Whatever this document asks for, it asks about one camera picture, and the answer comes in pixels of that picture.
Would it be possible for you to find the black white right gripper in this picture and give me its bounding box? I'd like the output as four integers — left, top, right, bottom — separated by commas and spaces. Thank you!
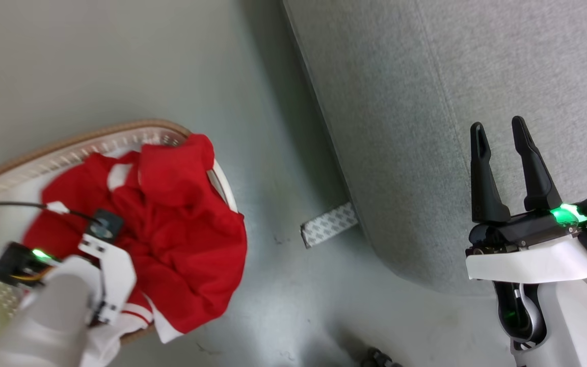
465, 116, 587, 282

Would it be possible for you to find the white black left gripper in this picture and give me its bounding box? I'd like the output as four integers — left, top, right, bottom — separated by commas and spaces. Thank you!
0, 233, 137, 327

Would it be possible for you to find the red garment with white trim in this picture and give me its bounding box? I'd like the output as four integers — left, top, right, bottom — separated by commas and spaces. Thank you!
21, 134, 248, 343

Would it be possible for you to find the beige perforated laundry basket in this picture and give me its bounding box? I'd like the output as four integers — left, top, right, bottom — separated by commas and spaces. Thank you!
0, 119, 246, 347

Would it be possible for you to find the grey fabric sofa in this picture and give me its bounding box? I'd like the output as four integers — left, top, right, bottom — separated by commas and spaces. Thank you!
282, 0, 587, 297

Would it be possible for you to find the patterned grey tape strip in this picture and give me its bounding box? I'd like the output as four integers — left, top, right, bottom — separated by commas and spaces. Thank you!
300, 202, 360, 249

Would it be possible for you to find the thin black cable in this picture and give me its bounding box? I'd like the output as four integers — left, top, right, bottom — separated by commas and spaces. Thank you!
0, 201, 101, 226

